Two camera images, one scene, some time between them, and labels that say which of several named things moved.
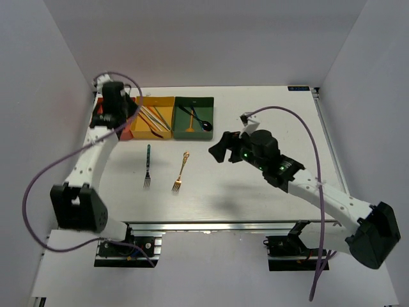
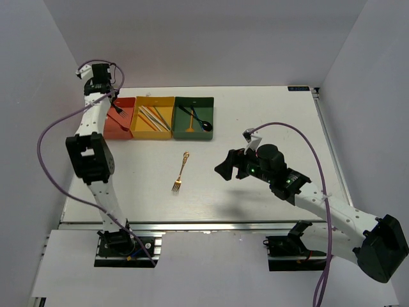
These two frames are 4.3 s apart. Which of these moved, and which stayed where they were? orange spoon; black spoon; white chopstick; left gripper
Moved: left gripper
Stayed: orange spoon; white chopstick; black spoon
